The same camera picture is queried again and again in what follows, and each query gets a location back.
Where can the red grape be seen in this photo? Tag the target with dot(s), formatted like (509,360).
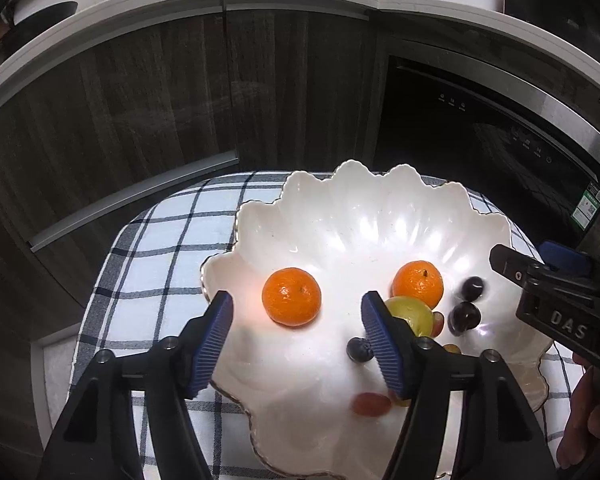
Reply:
(370,404)
(438,324)

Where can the small dark round berry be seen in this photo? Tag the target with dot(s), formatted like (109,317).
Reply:
(358,350)

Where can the black wok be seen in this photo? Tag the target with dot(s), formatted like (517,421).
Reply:
(44,17)

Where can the white scalloped bowl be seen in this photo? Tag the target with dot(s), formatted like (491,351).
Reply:
(340,240)

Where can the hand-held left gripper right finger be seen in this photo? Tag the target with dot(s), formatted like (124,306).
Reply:
(385,350)

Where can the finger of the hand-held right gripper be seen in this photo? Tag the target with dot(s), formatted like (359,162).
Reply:
(562,256)
(511,262)

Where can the black microwave oven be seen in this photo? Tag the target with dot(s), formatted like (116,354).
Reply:
(555,0)

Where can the blue white checkered cloth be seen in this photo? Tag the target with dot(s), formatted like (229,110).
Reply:
(144,270)

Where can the yellow-brown grape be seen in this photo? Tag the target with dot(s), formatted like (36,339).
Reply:
(451,348)

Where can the person's right hand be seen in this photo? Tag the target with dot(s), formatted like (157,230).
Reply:
(592,410)

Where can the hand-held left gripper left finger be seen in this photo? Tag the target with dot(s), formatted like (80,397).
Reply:
(212,345)

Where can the dark wood kitchen cabinets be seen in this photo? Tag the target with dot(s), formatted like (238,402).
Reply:
(154,100)

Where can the yellow-green pear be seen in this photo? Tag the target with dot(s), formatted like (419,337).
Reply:
(415,315)

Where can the orange mandarin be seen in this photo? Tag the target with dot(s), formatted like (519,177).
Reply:
(291,296)
(417,284)

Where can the dark purple grape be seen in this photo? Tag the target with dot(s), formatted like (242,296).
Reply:
(464,319)
(470,289)

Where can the black built-in oven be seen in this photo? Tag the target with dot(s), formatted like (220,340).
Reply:
(455,125)

